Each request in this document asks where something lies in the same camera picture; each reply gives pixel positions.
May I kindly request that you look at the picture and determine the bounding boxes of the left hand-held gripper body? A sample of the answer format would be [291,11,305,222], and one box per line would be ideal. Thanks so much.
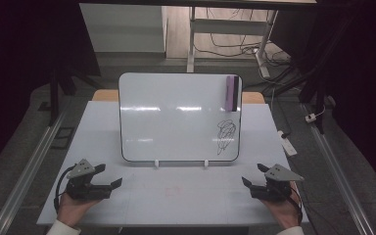
[66,159,113,201]

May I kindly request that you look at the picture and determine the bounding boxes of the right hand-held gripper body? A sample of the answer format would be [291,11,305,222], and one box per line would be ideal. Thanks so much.
[250,164,306,203]

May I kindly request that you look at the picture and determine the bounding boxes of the purple whiteboard eraser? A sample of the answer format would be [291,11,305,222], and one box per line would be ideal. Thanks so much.
[224,74,240,113]

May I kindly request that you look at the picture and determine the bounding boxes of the white whiteboard with black rim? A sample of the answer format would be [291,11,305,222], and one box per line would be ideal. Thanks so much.
[117,71,244,164]

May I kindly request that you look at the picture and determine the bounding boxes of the person's left hand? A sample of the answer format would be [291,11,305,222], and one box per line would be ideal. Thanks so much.
[57,191,102,228]

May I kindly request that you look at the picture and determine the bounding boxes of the person's right hand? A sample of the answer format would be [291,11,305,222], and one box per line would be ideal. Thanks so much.
[261,181,304,230]

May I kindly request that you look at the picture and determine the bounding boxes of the white power strip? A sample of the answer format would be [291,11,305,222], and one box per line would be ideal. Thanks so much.
[276,129,299,158]

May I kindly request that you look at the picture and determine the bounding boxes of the black metal stand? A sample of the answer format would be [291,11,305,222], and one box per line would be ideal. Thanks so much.
[263,16,356,135]
[38,63,103,127]

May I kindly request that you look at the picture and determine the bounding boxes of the white cabinet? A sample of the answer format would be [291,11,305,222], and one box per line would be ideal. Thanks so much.
[79,3,168,54]

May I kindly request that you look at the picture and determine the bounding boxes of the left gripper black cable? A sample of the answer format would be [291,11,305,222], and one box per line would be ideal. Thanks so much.
[53,164,76,213]

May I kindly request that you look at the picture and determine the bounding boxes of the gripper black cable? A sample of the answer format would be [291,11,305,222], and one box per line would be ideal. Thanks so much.
[289,185,305,227]
[53,164,76,213]

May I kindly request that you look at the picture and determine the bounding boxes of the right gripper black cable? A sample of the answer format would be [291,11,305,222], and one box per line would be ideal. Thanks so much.
[289,185,305,227]

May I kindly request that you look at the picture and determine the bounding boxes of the aluminium rail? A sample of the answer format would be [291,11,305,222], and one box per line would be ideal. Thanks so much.
[0,106,71,235]
[301,103,376,235]

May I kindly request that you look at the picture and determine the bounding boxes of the black floor cables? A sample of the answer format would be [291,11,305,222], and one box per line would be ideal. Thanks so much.
[194,8,292,68]

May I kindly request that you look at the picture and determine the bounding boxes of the white desk frame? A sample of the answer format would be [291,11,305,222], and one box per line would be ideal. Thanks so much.
[186,6,279,79]

